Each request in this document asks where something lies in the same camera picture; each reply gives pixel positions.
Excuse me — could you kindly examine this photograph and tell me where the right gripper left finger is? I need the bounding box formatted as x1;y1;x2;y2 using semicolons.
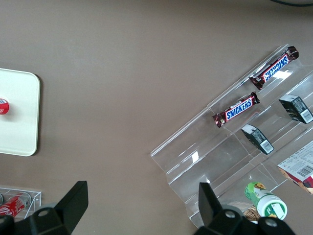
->
21;180;89;235

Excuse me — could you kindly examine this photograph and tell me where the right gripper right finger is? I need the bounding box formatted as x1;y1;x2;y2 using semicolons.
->
195;182;255;235

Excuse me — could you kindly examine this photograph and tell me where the tan wicker basket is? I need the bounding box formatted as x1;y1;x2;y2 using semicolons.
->
227;201;260;225

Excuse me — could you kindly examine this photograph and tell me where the beige plastic tray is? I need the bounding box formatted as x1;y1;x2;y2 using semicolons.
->
0;68;41;157

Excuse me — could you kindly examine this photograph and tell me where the clear acrylic bottle rack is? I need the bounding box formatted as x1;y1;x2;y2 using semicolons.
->
0;187;43;221

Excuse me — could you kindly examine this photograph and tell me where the red cola bottle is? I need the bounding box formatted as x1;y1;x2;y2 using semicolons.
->
0;192;32;219

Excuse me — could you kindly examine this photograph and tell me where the green white plastic bottle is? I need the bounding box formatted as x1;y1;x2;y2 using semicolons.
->
244;181;288;219

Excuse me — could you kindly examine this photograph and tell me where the clear acrylic stepped stand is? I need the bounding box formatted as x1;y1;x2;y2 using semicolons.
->
150;43;313;230

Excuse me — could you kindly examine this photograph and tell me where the small black box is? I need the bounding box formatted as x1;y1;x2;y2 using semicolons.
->
278;94;313;125
241;123;275;155

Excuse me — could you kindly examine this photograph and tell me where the white red carton box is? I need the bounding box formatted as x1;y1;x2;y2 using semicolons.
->
277;140;313;195

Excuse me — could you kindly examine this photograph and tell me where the brown Snickers bar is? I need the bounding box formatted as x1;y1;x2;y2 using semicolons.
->
248;46;300;91
211;91;261;129

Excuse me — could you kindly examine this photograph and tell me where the red white yogurt cup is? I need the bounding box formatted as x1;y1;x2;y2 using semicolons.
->
0;97;11;117

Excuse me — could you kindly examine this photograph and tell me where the brown table cover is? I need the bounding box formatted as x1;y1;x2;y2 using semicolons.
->
0;0;313;235

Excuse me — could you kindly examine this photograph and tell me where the black cable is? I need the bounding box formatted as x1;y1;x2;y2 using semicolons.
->
268;0;313;7

